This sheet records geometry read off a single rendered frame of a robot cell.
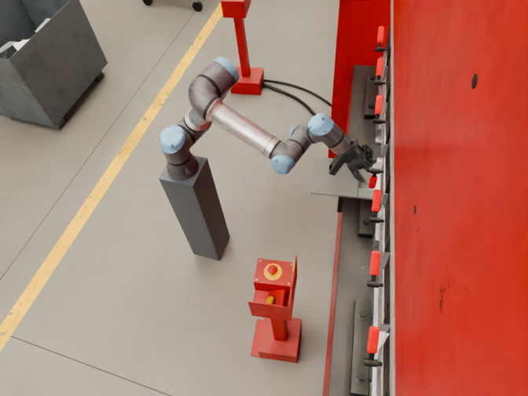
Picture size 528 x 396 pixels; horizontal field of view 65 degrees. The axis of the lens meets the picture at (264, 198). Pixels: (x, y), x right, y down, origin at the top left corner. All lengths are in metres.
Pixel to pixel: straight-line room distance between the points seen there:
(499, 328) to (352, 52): 1.98
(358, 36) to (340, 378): 1.57
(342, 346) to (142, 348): 1.35
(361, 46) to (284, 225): 1.16
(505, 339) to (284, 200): 2.44
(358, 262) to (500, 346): 1.20
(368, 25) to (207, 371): 1.93
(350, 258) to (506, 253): 1.21
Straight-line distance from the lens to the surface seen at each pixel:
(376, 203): 1.24
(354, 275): 1.58
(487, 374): 0.47
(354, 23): 2.22
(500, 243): 0.45
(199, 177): 2.03
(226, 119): 1.48
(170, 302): 2.58
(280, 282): 1.66
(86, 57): 3.87
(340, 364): 1.47
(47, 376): 2.72
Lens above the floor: 2.30
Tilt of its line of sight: 55 degrees down
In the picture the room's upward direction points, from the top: 8 degrees counter-clockwise
